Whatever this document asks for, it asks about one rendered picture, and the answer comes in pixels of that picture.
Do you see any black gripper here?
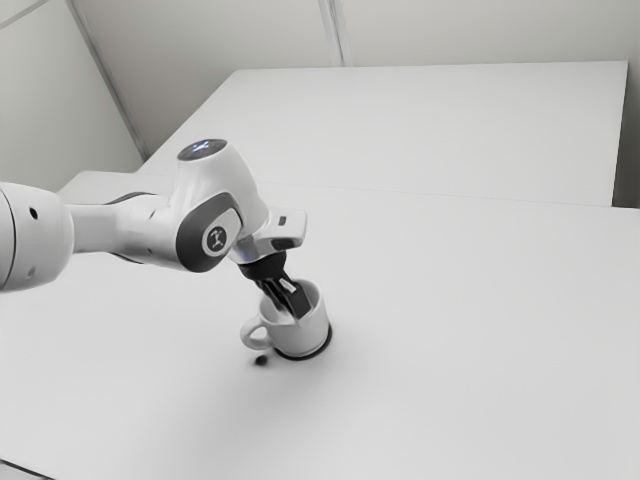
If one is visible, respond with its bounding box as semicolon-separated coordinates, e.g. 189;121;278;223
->
237;253;312;320

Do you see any white ceramic mug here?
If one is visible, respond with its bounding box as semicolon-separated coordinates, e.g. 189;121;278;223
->
239;280;332;358

